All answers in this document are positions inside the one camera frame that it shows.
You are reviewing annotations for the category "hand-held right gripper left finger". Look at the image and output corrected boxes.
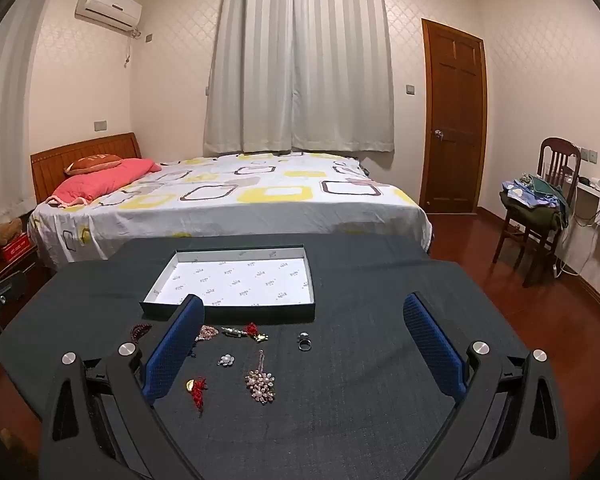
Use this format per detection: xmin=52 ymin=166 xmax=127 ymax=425
xmin=39 ymin=294 xmax=206 ymax=480

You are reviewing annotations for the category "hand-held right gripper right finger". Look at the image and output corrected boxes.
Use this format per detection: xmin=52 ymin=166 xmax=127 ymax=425
xmin=402 ymin=292 xmax=573 ymax=480

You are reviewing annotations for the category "red tassel gold pendant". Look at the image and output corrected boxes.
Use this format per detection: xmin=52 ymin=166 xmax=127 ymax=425
xmin=184 ymin=377 xmax=210 ymax=416

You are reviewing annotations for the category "red flower brooch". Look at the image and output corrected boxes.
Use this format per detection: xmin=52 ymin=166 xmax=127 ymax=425
xmin=221 ymin=322 xmax=269 ymax=343

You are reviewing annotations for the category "shallow green cardboard box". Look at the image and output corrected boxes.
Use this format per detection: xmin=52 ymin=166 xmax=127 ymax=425
xmin=140 ymin=245 xmax=316 ymax=324

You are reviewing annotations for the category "dark wooden nightstand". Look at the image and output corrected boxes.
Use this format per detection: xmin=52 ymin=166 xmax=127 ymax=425
xmin=0 ymin=212 xmax=51 ymax=306

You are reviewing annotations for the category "red box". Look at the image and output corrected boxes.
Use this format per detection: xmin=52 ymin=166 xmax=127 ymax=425
xmin=0 ymin=237 xmax=32 ymax=264

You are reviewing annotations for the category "brown plush toy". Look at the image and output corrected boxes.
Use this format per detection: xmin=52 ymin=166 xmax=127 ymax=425
xmin=0 ymin=219 xmax=24 ymax=246

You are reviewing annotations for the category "dark table cloth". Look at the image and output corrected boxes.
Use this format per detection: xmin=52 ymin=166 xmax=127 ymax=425
xmin=0 ymin=234 xmax=531 ymax=480

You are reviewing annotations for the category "pile of clothes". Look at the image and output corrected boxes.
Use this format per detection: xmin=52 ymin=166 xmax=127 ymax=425
xmin=499 ymin=174 xmax=571 ymax=233

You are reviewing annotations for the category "bed with patterned sheet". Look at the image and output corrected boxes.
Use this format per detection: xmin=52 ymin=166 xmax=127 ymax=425
xmin=30 ymin=152 xmax=433 ymax=263

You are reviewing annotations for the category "wooden headboard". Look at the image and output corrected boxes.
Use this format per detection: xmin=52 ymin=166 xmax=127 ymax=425
xmin=30 ymin=132 xmax=142 ymax=206

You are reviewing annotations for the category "pink pillow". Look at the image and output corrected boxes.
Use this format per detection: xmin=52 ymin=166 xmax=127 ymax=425
xmin=47 ymin=158 xmax=162 ymax=209

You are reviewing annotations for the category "orange pillow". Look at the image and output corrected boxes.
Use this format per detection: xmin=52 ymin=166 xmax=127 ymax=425
xmin=64 ymin=154 xmax=123 ymax=177

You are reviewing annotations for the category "white side shelf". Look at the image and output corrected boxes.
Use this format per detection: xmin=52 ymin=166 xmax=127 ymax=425
xmin=575 ymin=175 xmax=600 ymax=243

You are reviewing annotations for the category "wooden door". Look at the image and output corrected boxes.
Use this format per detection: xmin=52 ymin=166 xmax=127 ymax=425
xmin=420 ymin=18 xmax=488 ymax=215

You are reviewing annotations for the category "wooden chair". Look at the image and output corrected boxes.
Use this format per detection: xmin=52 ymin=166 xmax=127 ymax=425
xmin=492 ymin=137 xmax=581 ymax=288

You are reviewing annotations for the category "white curtain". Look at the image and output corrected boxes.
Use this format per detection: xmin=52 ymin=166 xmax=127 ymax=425
xmin=202 ymin=0 xmax=396 ymax=157

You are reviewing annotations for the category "white air conditioner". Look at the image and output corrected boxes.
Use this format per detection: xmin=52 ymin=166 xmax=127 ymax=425
xmin=75 ymin=0 xmax=143 ymax=32

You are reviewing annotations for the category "white cable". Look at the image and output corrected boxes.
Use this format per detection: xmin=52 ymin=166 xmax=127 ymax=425
xmin=555 ymin=200 xmax=600 ymax=277

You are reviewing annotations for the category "air conditioner cable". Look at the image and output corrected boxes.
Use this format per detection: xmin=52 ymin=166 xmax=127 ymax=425
xmin=124 ymin=30 xmax=141 ymax=68

